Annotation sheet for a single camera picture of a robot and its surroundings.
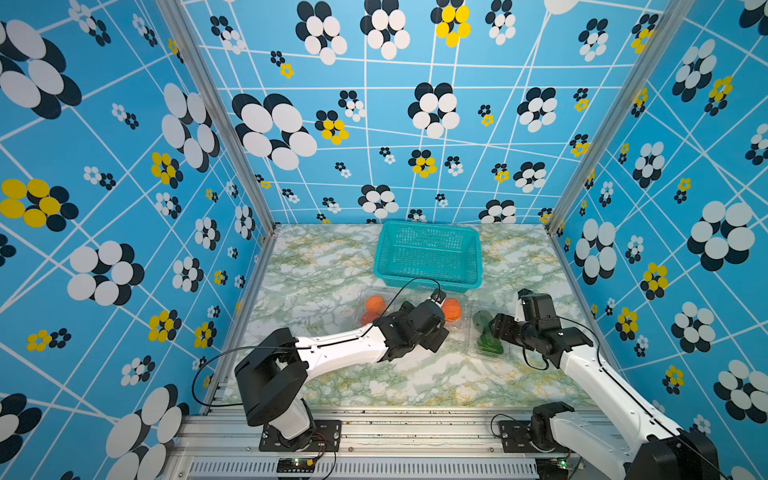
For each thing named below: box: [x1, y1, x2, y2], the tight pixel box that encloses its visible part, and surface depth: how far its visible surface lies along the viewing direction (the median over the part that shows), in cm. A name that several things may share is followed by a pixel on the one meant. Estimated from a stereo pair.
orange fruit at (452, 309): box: [442, 298, 462, 322], surface depth 91 cm
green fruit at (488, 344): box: [477, 326, 504, 356], surface depth 87 cm
